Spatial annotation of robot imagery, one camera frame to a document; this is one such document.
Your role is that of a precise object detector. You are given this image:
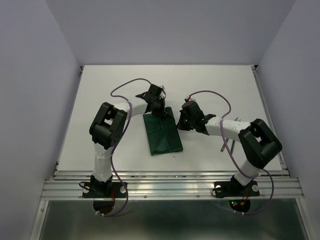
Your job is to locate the dark green cloth napkin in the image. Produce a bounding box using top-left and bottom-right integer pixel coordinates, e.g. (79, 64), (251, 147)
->
(143, 106), (183, 156)

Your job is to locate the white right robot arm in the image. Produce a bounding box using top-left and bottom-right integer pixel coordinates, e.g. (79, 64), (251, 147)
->
(177, 100), (283, 195)

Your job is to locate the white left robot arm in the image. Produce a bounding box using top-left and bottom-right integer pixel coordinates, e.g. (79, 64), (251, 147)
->
(89, 84), (166, 197)

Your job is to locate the steel fork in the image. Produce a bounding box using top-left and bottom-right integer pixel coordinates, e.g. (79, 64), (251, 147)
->
(220, 138), (229, 152)

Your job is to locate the steel table knife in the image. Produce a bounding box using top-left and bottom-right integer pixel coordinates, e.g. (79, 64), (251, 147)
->
(230, 117), (240, 154)

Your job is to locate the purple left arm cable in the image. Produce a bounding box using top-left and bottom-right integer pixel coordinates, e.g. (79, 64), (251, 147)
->
(94, 78), (152, 217)

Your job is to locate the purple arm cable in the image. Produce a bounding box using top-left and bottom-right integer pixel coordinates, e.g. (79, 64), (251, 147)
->
(184, 90), (275, 216)
(94, 78), (152, 217)

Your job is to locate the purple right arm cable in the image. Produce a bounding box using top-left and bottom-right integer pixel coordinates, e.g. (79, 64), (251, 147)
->
(184, 90), (275, 216)

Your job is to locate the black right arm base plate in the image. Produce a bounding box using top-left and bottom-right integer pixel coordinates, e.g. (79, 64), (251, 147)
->
(210, 176), (260, 199)

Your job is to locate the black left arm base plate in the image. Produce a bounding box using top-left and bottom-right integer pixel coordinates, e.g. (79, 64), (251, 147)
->
(78, 175), (128, 199)

